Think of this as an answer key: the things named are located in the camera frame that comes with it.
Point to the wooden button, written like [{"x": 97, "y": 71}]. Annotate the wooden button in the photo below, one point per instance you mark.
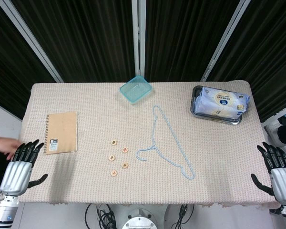
[
  {"x": 125, "y": 149},
  {"x": 114, "y": 142},
  {"x": 112, "y": 158},
  {"x": 114, "y": 173},
  {"x": 125, "y": 165}
]

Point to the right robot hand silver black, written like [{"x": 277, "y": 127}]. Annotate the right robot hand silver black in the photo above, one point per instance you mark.
[{"x": 283, "y": 183}]

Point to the beige woven tablecloth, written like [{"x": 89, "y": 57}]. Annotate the beige woven tablecloth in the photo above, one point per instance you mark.
[{"x": 157, "y": 190}]

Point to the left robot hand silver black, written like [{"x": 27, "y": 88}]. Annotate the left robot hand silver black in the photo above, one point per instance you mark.
[{"x": 16, "y": 174}]

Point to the clear plastic box teal lid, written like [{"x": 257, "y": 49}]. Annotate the clear plastic box teal lid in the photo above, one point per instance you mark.
[{"x": 135, "y": 89}]

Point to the grey metal frame post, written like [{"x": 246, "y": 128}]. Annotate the grey metal frame post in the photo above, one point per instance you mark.
[
  {"x": 31, "y": 41},
  {"x": 225, "y": 38},
  {"x": 138, "y": 35}
]

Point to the silver white robot base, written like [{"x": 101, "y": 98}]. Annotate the silver white robot base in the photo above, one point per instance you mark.
[{"x": 139, "y": 221}]

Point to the wooden button bottom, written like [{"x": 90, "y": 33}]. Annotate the wooden button bottom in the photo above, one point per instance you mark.
[{"x": 114, "y": 173}]

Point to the blue tissue pack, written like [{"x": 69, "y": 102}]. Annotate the blue tissue pack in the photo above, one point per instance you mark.
[{"x": 221, "y": 102}]

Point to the person's bare hand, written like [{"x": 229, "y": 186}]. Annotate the person's bare hand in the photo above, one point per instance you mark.
[{"x": 4, "y": 145}]

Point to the black curtain panel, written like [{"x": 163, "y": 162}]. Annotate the black curtain panel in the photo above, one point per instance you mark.
[
  {"x": 186, "y": 35},
  {"x": 4, "y": 59},
  {"x": 85, "y": 35},
  {"x": 271, "y": 47}
]

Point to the dark metal tray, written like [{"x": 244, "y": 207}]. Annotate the dark metal tray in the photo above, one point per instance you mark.
[{"x": 228, "y": 121}]

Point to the brown spiral notebook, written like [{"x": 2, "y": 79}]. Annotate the brown spiral notebook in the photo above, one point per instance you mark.
[{"x": 62, "y": 131}]

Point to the grey floor rail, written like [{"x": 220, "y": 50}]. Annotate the grey floor rail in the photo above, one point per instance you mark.
[{"x": 271, "y": 118}]

